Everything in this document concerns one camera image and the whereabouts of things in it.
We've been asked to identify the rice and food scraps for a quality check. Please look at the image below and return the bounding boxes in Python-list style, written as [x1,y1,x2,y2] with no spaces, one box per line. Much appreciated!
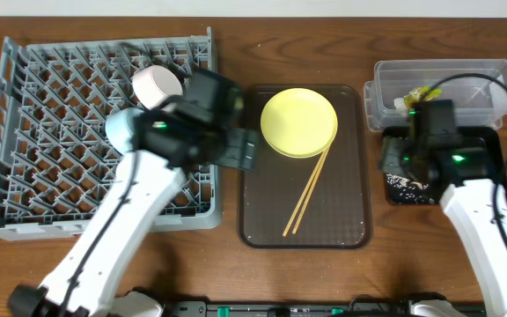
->
[385,173,436,204]

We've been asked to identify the white tissue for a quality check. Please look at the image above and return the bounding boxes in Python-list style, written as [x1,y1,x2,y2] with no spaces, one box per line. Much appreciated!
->
[393,98,409,117]

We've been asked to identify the pink bowl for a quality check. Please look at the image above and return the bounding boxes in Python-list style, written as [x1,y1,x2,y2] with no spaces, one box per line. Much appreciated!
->
[132,65,183,109]

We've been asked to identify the green snack wrapper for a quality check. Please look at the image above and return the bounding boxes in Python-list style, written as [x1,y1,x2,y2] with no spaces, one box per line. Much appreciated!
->
[403,86,443,109]

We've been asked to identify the light blue bowl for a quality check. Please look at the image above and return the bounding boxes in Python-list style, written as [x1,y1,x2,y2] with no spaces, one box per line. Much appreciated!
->
[105,107,143,155]

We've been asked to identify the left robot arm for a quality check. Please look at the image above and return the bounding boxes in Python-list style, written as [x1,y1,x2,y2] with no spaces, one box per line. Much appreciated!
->
[7,69,257,316]

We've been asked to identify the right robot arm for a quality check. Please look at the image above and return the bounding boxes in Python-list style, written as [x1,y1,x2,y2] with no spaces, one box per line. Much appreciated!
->
[380,100,507,316]

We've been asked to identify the black waste tray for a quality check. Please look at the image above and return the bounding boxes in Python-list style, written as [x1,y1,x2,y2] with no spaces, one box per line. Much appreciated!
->
[402,127,503,205]

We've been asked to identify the grey dishwasher rack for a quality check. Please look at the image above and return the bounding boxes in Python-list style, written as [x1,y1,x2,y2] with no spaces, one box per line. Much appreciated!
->
[0,33,217,241]

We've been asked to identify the yellow plate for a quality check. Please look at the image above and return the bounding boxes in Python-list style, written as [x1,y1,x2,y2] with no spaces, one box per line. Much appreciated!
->
[261,88,338,159]

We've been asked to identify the dark brown serving tray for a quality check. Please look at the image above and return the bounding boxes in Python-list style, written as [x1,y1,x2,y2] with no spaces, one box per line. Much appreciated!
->
[239,85,372,249]

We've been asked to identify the clear plastic bin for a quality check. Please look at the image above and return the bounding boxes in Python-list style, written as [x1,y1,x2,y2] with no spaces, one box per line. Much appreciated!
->
[364,59,507,132]

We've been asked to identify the wooden chopstick left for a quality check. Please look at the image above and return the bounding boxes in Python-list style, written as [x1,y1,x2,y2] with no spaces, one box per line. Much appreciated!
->
[282,154,322,237]

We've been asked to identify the black rail at table edge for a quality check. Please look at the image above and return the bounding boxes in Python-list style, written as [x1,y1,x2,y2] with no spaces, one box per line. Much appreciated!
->
[116,290,488,317]

